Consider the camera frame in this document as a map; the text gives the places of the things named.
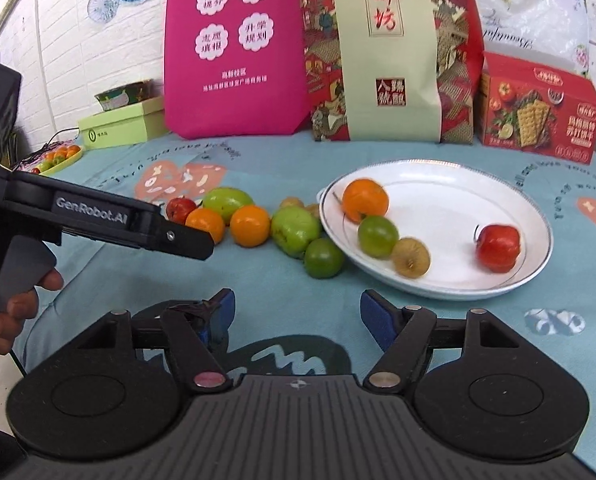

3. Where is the white floral plastic bag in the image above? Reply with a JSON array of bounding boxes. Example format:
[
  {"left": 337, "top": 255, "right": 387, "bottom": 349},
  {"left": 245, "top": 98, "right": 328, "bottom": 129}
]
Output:
[{"left": 476, "top": 0, "right": 590, "bottom": 76}]

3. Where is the green mango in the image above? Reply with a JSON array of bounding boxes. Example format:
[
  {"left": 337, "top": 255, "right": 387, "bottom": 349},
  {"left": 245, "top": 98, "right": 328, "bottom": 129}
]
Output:
[
  {"left": 202, "top": 186, "right": 254, "bottom": 226},
  {"left": 271, "top": 206, "right": 322, "bottom": 259}
]

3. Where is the large red apple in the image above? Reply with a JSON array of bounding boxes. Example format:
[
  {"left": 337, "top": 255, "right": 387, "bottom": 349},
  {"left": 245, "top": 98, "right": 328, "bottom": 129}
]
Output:
[{"left": 475, "top": 224, "right": 522, "bottom": 273}]

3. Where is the white ceramic plate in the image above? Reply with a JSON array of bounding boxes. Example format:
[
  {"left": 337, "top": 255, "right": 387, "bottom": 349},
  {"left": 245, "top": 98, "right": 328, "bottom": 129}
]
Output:
[{"left": 319, "top": 159, "right": 554, "bottom": 301}]

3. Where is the yellow tray of small fruits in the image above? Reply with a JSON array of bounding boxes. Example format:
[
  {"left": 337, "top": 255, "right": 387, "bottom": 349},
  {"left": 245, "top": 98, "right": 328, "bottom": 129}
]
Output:
[{"left": 29, "top": 144, "right": 84, "bottom": 177}]

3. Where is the green patterned bowl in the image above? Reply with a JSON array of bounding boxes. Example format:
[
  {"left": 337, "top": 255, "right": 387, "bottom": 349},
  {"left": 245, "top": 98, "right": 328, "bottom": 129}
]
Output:
[{"left": 95, "top": 79, "right": 153, "bottom": 112}]

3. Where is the person's left hand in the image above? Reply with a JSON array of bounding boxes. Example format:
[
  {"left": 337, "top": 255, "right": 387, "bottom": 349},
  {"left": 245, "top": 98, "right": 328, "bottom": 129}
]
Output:
[{"left": 0, "top": 287, "right": 39, "bottom": 356}]

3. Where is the red cracker box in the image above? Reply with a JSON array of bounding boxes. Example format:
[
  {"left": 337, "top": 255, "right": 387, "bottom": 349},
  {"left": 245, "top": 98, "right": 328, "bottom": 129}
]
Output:
[{"left": 477, "top": 52, "right": 596, "bottom": 165}]

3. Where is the light green box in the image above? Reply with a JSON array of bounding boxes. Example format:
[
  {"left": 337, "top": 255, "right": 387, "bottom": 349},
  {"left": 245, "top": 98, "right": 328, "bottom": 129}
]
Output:
[{"left": 78, "top": 96, "right": 169, "bottom": 150}]

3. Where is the brown longan front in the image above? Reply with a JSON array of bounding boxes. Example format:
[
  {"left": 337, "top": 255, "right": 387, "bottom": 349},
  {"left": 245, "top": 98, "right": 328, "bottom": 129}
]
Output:
[{"left": 391, "top": 237, "right": 432, "bottom": 278}]

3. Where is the green lime with stem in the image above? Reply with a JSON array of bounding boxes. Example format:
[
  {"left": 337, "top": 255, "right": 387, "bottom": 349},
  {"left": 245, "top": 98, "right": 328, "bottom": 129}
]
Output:
[{"left": 358, "top": 216, "right": 400, "bottom": 259}]

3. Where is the orange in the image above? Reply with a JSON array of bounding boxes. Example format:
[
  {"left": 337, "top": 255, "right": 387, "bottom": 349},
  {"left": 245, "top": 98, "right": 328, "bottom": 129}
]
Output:
[
  {"left": 230, "top": 205, "right": 271, "bottom": 248},
  {"left": 334, "top": 178, "right": 389, "bottom": 224},
  {"left": 185, "top": 207, "right": 226, "bottom": 245}
]

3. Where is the small red apple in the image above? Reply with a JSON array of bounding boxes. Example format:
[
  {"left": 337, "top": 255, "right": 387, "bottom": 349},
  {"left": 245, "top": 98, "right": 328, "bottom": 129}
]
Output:
[{"left": 166, "top": 197, "right": 197, "bottom": 226}]

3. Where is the magenta paper bag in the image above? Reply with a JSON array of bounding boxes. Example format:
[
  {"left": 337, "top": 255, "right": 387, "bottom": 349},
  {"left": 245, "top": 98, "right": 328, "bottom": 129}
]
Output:
[{"left": 164, "top": 0, "right": 310, "bottom": 140}]

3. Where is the blue printed tablecloth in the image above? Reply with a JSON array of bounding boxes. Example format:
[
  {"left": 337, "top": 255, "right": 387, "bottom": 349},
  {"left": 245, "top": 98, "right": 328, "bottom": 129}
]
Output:
[{"left": 15, "top": 133, "right": 596, "bottom": 469}]

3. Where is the brown longan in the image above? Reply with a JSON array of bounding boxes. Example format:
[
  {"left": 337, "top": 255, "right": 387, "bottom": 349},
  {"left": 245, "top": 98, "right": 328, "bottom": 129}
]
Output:
[
  {"left": 391, "top": 237, "right": 432, "bottom": 278},
  {"left": 280, "top": 196, "right": 304, "bottom": 208},
  {"left": 304, "top": 204, "right": 320, "bottom": 219}
]

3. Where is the orange front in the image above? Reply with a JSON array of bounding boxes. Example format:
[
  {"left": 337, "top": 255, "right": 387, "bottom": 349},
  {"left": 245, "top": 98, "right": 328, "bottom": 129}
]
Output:
[{"left": 334, "top": 178, "right": 389, "bottom": 224}]

